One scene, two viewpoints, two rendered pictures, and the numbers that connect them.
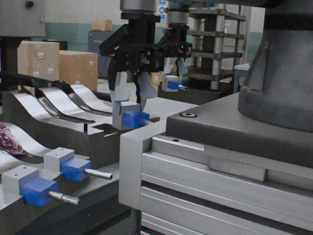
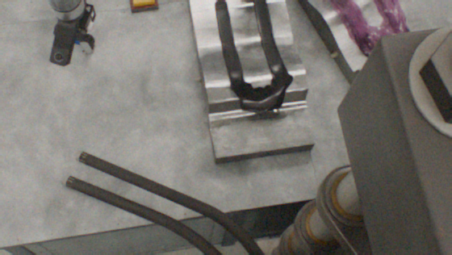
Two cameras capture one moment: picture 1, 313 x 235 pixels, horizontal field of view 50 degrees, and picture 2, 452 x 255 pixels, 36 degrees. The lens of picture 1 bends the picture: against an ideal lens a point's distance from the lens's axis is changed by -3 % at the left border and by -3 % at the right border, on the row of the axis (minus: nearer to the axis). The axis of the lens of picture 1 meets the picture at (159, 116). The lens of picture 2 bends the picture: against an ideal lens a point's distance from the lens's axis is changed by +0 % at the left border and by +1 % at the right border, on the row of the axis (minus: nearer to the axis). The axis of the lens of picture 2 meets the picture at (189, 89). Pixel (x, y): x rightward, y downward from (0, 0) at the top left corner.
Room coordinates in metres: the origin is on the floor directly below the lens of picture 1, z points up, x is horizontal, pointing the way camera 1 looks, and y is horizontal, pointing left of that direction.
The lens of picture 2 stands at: (1.59, 0.69, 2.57)
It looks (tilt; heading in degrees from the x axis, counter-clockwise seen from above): 69 degrees down; 226
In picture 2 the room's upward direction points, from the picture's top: straight up
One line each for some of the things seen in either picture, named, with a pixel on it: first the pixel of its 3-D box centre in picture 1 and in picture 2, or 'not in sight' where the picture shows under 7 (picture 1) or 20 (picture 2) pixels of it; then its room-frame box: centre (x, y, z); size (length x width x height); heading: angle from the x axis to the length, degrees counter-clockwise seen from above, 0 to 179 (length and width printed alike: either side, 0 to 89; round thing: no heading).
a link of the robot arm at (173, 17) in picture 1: (178, 18); (65, 2); (1.26, -0.05, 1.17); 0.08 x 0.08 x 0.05
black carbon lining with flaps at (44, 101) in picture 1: (65, 99); (252, 48); (0.95, 0.27, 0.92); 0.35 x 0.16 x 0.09; 54
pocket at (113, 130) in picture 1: (104, 134); not in sight; (0.78, 0.13, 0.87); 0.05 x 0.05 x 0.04; 54
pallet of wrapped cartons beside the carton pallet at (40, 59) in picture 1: (14, 73); not in sight; (4.79, 2.14, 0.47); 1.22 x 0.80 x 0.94; 67
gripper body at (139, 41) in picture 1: (139, 43); not in sight; (0.71, 0.05, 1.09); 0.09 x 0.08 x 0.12; 41
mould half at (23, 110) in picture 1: (65, 114); (248, 61); (0.96, 0.28, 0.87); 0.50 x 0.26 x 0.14; 54
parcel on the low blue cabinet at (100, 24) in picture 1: (102, 25); not in sight; (8.20, 1.48, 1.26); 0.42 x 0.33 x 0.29; 63
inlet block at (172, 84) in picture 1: (176, 85); (85, 39); (1.24, -0.06, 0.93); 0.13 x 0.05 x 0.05; 29
